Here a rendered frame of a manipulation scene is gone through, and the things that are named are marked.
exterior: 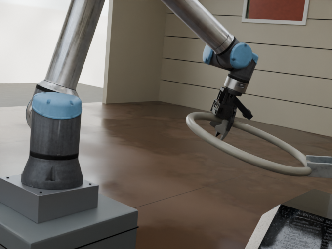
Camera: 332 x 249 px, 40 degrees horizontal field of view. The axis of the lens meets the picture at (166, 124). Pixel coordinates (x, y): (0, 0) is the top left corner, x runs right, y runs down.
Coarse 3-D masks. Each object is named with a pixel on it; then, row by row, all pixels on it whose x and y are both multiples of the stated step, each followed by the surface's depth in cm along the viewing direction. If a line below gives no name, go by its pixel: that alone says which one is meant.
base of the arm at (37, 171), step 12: (36, 156) 136; (48, 156) 135; (60, 156) 136; (72, 156) 139; (24, 168) 140; (36, 168) 136; (48, 168) 135; (60, 168) 136; (72, 168) 139; (24, 180) 137; (36, 180) 135; (48, 180) 135; (60, 180) 136; (72, 180) 138
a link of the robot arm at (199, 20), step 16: (176, 0) 149; (192, 0) 151; (192, 16) 152; (208, 16) 154; (208, 32) 155; (224, 32) 157; (224, 48) 158; (240, 48) 158; (224, 64) 166; (240, 64) 159
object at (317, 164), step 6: (306, 156) 167; (312, 156) 166; (318, 156) 165; (324, 156) 165; (312, 162) 156; (318, 162) 166; (324, 162) 165; (330, 162) 164; (312, 168) 156; (318, 168) 155; (324, 168) 155; (330, 168) 154; (312, 174) 156; (318, 174) 156; (324, 174) 155; (330, 174) 154
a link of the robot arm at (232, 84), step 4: (228, 80) 181; (232, 80) 179; (236, 80) 179; (224, 84) 183; (228, 84) 180; (232, 84) 179; (236, 84) 179; (240, 84) 179; (244, 84) 180; (228, 88) 182; (232, 88) 180; (236, 88) 179; (240, 88) 179; (244, 88) 180; (240, 92) 180; (244, 92) 182
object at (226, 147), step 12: (192, 120) 160; (216, 120) 184; (204, 132) 151; (252, 132) 187; (264, 132) 186; (216, 144) 147; (228, 144) 146; (276, 144) 183; (288, 144) 180; (240, 156) 143; (252, 156) 143; (300, 156) 171; (264, 168) 144; (276, 168) 144; (288, 168) 146; (300, 168) 150
